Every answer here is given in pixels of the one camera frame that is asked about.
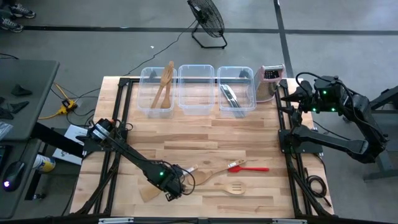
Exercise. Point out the wooden slotted spoon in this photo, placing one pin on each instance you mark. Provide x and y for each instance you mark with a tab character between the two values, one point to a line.
233	188

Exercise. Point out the grey desk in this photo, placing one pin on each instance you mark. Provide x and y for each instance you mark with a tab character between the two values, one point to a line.
28	74

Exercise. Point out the person's shoe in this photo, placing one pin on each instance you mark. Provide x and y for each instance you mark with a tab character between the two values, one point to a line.
11	25
23	12

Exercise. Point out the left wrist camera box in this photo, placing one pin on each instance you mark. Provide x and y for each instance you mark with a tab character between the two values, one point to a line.
170	196

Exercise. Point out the black table frame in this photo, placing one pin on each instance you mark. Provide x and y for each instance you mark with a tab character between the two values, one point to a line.
123	81

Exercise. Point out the wide wooden spatula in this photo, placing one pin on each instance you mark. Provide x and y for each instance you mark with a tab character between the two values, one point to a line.
149	193

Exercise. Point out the yellow power strip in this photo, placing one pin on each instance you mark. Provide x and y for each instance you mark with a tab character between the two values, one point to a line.
66	107

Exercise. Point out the wooden round spoon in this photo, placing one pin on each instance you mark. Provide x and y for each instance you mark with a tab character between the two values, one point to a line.
203	177

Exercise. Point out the white booklet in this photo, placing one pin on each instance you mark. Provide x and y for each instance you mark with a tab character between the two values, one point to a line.
70	133

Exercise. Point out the red silicone spatula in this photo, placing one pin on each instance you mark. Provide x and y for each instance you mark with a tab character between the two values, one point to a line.
234	169

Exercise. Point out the silver frame bracket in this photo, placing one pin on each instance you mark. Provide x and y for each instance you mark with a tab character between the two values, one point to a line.
115	220
289	221

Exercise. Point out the metal box grater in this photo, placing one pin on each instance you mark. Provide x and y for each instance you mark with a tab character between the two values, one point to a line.
265	90

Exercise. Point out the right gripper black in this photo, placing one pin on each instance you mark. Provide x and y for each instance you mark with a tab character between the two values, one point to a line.
306	96

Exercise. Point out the clear plastic bin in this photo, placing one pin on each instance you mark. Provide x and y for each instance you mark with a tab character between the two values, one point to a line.
155	113
196	110
248	105

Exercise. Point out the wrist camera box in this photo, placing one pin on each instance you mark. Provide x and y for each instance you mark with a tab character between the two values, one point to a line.
296	116
170	196

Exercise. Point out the black computer mouse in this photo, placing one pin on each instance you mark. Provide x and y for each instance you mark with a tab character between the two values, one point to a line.
14	174

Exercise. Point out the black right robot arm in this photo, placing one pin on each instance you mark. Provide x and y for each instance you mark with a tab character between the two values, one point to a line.
329	143

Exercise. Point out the black cloth piece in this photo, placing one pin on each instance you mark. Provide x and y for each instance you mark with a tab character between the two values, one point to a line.
21	91
12	107

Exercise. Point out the wooden pronged spoon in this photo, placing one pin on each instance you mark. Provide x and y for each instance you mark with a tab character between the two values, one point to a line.
167	76

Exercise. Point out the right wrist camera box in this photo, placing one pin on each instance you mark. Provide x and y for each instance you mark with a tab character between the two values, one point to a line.
296	116

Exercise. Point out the dark grey stand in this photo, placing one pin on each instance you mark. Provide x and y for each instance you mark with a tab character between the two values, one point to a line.
392	133

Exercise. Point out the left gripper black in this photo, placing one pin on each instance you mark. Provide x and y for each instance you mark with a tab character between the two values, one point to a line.
175	183

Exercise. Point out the white yellow can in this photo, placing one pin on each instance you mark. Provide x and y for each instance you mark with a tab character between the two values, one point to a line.
45	164

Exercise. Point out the black floor fan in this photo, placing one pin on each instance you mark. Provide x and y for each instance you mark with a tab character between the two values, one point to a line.
206	15

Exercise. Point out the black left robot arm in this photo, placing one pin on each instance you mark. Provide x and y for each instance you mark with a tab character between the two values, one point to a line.
130	152

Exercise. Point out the clear plastic bag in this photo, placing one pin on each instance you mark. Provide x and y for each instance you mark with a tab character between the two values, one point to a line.
4	130

